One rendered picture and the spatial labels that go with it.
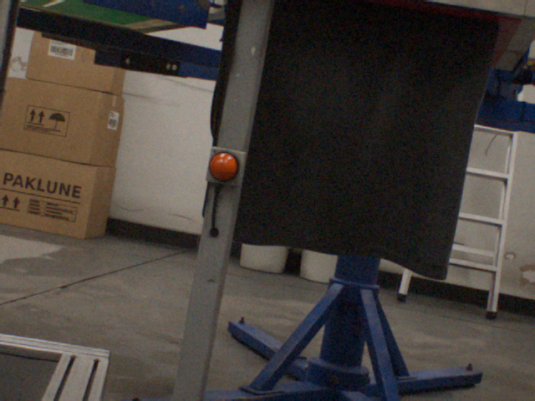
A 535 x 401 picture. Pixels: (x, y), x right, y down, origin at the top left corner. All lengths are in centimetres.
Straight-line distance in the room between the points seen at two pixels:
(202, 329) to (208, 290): 6
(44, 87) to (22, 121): 23
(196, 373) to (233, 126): 36
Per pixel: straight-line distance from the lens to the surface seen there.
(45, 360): 216
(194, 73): 361
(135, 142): 668
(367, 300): 308
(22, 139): 641
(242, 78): 154
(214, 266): 155
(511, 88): 301
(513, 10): 173
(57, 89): 634
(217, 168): 150
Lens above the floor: 68
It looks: 3 degrees down
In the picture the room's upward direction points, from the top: 10 degrees clockwise
